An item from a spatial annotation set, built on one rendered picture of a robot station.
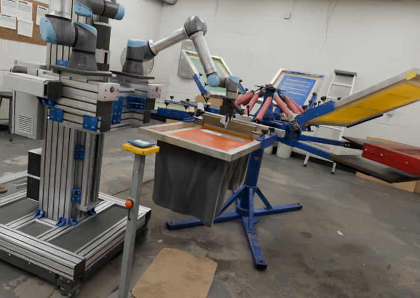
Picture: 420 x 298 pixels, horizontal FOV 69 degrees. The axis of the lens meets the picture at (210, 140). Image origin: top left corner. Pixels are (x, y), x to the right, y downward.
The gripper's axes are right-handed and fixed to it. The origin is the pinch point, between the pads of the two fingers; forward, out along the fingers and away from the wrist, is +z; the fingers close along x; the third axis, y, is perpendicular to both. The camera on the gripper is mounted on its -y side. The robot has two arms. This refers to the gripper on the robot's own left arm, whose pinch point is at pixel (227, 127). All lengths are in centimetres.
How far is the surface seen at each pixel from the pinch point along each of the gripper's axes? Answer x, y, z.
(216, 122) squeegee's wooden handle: 1.5, 8.5, -1.4
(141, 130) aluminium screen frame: 60, 27, 3
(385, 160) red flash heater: -2, -98, -3
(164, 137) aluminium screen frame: 60, 11, 3
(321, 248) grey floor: -81, -77, 101
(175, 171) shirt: 51, 7, 23
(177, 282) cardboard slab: 42, -2, 99
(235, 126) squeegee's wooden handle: 1.5, -6.4, -2.1
